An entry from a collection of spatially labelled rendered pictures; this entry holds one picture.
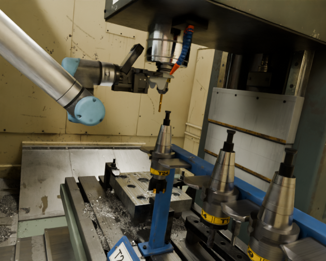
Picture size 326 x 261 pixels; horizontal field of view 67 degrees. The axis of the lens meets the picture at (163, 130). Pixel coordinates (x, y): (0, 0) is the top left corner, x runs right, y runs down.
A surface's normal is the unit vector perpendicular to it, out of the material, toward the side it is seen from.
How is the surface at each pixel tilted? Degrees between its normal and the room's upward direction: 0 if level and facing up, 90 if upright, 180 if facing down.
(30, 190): 24
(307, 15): 90
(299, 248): 0
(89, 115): 90
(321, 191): 90
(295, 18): 90
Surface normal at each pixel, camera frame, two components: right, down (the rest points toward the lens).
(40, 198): 0.31, -0.80
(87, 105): 0.45, 0.22
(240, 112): -0.87, -0.04
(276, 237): -0.33, 0.12
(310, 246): 0.14, -0.97
